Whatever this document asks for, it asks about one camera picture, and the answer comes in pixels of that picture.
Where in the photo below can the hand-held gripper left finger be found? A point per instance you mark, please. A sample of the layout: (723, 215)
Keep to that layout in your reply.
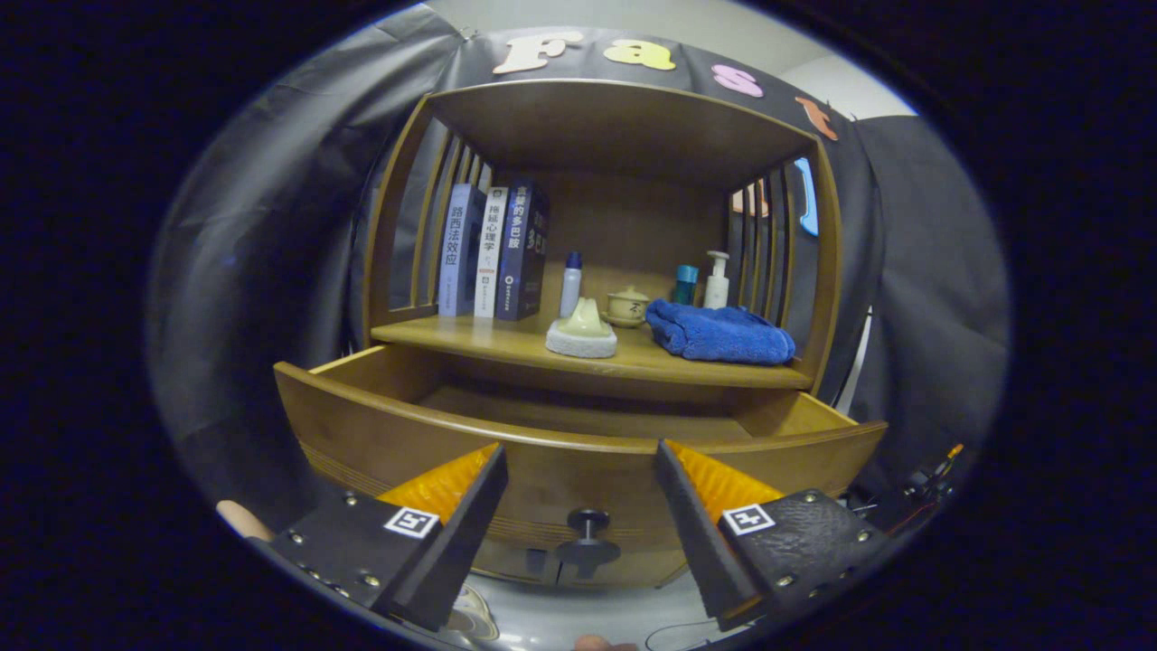
(456, 551)

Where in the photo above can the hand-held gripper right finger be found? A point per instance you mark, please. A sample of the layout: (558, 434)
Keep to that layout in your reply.
(700, 542)

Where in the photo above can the wooden drawer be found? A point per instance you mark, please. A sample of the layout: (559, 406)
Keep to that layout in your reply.
(560, 470)

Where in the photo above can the wooden countertop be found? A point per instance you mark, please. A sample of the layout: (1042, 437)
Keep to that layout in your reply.
(506, 339)

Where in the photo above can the wooden cabinet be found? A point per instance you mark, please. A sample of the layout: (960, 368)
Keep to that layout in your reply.
(615, 127)

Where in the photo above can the white shoe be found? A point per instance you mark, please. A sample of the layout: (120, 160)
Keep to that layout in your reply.
(475, 619)

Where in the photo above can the blue towel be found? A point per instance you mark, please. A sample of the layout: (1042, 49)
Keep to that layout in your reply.
(719, 334)

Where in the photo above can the dark equipment with orange part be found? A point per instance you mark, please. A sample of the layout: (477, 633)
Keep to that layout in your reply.
(913, 497)

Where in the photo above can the white backdrop stand pole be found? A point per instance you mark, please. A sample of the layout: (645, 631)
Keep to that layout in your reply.
(854, 371)

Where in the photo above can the beige lidded teacup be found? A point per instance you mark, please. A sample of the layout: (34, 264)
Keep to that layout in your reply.
(626, 307)

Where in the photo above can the white pump bottle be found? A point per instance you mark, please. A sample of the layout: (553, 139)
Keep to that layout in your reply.
(716, 289)

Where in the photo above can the teal capped bottle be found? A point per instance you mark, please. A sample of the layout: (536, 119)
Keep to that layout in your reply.
(686, 285)

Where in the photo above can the white bottle blue cap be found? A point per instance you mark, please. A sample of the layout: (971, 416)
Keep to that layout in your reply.
(570, 289)

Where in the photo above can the light blue book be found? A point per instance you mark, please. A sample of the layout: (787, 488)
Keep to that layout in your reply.
(455, 253)

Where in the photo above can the white book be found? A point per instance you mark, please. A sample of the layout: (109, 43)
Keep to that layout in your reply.
(491, 253)

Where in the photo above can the dark blue book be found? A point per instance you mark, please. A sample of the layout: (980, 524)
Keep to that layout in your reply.
(520, 253)

